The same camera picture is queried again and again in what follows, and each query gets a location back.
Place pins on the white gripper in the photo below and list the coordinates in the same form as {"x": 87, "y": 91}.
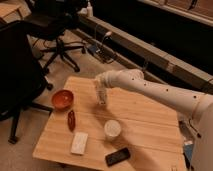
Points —
{"x": 100, "y": 79}

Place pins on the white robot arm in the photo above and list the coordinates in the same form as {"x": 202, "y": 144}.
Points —
{"x": 195, "y": 105}

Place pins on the white spray bottle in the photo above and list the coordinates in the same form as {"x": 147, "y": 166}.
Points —
{"x": 89, "y": 9}

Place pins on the orange bowl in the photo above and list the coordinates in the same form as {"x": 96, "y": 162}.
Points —
{"x": 62, "y": 99}

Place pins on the white paper cup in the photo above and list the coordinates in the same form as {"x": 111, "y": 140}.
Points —
{"x": 112, "y": 129}

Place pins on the red oval object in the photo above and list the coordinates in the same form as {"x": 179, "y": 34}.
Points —
{"x": 71, "y": 120}

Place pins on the white rectangular sponge block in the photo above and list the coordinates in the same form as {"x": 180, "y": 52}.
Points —
{"x": 79, "y": 143}

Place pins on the black office chair near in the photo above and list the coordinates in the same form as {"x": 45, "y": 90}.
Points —
{"x": 21, "y": 76}

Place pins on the black office chair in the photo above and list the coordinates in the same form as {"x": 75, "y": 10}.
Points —
{"x": 48, "y": 19}
{"x": 21, "y": 76}

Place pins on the black smartphone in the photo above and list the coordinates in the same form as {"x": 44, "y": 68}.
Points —
{"x": 118, "y": 156}

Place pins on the black office chair far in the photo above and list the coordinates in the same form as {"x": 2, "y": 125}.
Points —
{"x": 48, "y": 19}

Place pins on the blue electronics box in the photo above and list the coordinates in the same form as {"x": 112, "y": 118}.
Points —
{"x": 187, "y": 151}

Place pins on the wooden desk corner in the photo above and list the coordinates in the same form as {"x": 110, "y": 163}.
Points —
{"x": 10, "y": 11}

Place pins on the power strip with cables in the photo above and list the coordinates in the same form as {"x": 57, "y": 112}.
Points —
{"x": 98, "y": 52}

